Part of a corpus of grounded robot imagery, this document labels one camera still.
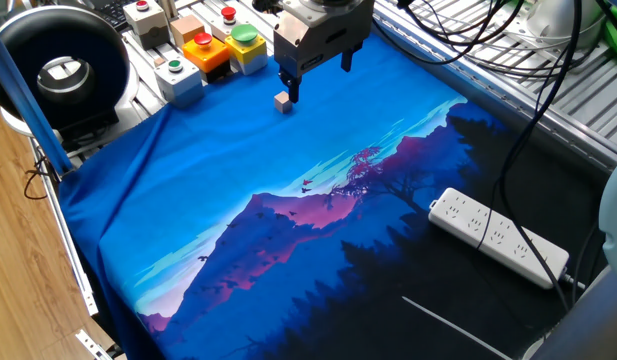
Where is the orange box red mushroom button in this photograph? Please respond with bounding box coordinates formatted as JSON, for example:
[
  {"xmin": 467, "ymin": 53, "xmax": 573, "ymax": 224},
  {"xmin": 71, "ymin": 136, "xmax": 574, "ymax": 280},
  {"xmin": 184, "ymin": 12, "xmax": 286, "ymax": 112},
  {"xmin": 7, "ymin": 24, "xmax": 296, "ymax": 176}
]
[{"xmin": 181, "ymin": 32, "xmax": 233, "ymax": 84}]

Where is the white power strip cord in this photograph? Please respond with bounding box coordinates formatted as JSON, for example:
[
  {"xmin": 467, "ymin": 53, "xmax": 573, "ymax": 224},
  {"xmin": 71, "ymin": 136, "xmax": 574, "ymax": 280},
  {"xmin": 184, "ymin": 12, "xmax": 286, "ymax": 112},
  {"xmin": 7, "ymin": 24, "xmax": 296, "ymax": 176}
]
[{"xmin": 562, "ymin": 273, "xmax": 587, "ymax": 291}]

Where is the white power strip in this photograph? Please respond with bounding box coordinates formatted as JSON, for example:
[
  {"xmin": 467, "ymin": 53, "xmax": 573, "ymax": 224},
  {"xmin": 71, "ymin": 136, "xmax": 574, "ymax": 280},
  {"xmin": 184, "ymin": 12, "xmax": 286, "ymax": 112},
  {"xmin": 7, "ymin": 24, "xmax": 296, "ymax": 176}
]
[{"xmin": 427, "ymin": 187, "xmax": 572, "ymax": 290}]

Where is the white table side rail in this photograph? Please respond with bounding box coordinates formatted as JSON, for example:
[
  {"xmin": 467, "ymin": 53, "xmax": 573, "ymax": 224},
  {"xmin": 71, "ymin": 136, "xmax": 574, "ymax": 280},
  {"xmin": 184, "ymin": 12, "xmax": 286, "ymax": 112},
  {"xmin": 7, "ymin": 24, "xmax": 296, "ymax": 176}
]
[{"xmin": 30, "ymin": 139, "xmax": 99, "ymax": 317}]

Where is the blue metal pole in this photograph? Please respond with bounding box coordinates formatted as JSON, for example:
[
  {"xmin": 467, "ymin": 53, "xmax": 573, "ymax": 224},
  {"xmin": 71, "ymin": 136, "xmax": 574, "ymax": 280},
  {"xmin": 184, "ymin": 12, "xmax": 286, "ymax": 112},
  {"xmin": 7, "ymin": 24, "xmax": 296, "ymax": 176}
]
[{"xmin": 0, "ymin": 19, "xmax": 74, "ymax": 176}]

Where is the black round ring lamp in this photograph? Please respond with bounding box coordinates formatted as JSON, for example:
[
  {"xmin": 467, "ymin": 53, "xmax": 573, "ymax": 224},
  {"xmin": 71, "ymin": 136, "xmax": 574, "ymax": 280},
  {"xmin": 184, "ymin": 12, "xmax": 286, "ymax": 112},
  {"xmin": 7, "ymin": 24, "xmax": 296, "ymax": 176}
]
[{"xmin": 0, "ymin": 4, "xmax": 139, "ymax": 141}]

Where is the grey box small red button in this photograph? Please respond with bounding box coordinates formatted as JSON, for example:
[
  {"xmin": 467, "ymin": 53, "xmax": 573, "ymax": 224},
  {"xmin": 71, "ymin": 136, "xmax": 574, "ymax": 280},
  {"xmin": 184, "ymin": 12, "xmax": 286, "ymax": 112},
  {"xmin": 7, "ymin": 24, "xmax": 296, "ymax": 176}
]
[{"xmin": 122, "ymin": 0, "xmax": 172, "ymax": 50}]

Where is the black gripper cable bundle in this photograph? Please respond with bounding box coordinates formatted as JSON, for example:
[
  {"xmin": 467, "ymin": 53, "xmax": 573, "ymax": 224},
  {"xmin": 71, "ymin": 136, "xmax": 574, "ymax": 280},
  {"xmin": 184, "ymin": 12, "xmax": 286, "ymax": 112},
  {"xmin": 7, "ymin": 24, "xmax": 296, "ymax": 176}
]
[{"xmin": 397, "ymin": 0, "xmax": 617, "ymax": 81}]

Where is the white box red button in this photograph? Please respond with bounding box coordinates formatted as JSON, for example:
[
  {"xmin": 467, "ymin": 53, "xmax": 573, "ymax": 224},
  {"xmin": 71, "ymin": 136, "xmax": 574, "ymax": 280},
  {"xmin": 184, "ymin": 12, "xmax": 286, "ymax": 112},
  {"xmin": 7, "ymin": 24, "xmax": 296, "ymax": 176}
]
[{"xmin": 210, "ymin": 5, "xmax": 239, "ymax": 44}]

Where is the black keyboard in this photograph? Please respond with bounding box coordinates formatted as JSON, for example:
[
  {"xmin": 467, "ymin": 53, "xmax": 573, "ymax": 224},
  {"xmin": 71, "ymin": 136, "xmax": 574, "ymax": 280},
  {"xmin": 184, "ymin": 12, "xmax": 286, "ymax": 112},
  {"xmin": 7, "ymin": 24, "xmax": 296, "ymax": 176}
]
[{"xmin": 85, "ymin": 0, "xmax": 137, "ymax": 31}]

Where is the grey metal gripper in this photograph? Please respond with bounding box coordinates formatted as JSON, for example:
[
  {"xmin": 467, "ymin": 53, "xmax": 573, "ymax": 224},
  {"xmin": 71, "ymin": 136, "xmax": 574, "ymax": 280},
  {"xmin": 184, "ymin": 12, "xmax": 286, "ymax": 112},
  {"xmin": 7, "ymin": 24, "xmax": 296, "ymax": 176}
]
[{"xmin": 273, "ymin": 0, "xmax": 376, "ymax": 105}]

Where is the large tan wooden cube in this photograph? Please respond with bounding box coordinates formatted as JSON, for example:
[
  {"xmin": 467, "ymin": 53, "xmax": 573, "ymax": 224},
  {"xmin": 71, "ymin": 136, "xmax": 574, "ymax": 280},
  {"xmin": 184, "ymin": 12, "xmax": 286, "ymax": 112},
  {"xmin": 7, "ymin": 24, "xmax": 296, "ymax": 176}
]
[{"xmin": 169, "ymin": 14, "xmax": 206, "ymax": 49}]

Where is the grey box green button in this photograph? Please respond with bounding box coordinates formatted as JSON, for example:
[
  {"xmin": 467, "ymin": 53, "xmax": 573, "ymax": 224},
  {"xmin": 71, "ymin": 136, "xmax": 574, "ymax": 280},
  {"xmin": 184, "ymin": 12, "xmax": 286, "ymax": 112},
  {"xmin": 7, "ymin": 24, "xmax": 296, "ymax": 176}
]
[{"xmin": 153, "ymin": 57, "xmax": 206, "ymax": 110}]

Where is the small wooden block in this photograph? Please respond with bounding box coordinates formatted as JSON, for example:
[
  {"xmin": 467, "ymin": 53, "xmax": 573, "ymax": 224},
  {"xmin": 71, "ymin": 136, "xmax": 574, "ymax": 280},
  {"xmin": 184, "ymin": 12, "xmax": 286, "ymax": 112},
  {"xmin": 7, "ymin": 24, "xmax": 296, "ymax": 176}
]
[{"xmin": 273, "ymin": 90, "xmax": 293, "ymax": 115}]

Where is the yellow box green mushroom button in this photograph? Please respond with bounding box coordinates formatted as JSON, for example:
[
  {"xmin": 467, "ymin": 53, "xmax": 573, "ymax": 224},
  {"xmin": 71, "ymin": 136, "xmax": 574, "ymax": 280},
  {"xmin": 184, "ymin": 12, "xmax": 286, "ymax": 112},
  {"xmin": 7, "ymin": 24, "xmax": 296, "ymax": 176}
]
[{"xmin": 224, "ymin": 23, "xmax": 269, "ymax": 76}]

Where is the thin black floor cable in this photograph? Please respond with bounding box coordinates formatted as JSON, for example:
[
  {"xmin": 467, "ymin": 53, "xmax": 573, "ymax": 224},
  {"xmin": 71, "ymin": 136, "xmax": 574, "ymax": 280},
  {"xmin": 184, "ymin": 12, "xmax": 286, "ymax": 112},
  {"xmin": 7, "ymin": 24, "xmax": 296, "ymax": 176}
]
[{"xmin": 22, "ymin": 154, "xmax": 52, "ymax": 201}]

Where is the blue mountain landscape cloth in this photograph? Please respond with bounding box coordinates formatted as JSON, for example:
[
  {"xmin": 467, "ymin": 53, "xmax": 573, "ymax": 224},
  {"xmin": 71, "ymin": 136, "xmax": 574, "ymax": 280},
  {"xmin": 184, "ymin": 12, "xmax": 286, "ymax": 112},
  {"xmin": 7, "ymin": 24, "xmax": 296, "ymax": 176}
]
[{"xmin": 57, "ymin": 32, "xmax": 609, "ymax": 360}]

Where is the long black cable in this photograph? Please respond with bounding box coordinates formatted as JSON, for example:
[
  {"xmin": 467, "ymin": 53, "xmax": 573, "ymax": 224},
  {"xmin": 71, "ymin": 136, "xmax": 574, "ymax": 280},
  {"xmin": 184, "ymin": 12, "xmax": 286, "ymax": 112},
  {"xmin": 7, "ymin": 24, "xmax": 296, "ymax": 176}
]
[{"xmin": 475, "ymin": 0, "xmax": 584, "ymax": 311}]

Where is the white metal bracket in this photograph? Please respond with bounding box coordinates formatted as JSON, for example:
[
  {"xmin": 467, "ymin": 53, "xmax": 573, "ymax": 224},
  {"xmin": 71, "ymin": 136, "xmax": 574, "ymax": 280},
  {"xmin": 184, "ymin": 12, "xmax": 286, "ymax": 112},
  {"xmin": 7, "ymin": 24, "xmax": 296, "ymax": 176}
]
[{"xmin": 75, "ymin": 328, "xmax": 114, "ymax": 360}]

